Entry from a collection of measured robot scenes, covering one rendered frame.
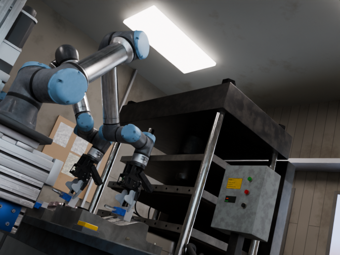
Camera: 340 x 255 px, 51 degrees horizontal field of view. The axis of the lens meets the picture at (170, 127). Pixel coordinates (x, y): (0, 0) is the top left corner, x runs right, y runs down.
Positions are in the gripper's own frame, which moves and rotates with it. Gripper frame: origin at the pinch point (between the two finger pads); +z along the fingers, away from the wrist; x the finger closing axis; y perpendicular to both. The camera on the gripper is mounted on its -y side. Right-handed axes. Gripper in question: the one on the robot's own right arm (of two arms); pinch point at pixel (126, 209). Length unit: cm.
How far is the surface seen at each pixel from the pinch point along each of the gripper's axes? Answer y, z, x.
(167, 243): -87, 2, -64
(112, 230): -3.5, 9.8, -10.1
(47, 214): 15.0, 11.9, -39.9
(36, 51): -4, -187, -335
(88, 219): 9.9, 9.2, -10.1
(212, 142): -61, -63, -22
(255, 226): -75, -17, 13
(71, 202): 12.2, 3.7, -26.8
